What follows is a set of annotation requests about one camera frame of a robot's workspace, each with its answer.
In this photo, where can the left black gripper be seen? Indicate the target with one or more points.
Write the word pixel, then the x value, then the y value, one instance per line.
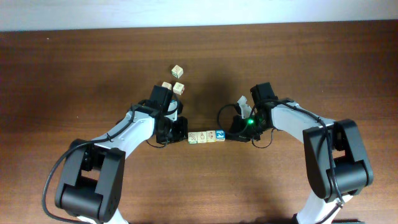
pixel 181 134

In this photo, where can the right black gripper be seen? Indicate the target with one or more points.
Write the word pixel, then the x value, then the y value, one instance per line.
pixel 237 126

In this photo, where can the blue letter block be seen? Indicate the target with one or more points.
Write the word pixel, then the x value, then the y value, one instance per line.
pixel 220 135

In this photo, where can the yellow-edged picture block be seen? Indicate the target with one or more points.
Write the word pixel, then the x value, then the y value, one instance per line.
pixel 211 136

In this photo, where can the green V block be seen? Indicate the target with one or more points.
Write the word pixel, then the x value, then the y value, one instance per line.
pixel 192 137

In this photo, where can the blue D block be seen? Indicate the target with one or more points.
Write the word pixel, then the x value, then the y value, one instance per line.
pixel 201 137

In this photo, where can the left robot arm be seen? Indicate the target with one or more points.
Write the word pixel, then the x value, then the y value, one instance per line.
pixel 91 182

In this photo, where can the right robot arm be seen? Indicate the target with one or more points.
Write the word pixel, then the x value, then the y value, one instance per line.
pixel 337 164

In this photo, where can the green N block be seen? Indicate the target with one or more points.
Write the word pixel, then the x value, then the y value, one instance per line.
pixel 178 88

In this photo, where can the pretzel picture block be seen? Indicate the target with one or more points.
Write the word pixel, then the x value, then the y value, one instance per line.
pixel 167 85

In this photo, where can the green-edged picture block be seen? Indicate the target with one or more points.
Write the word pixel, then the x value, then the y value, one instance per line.
pixel 177 71

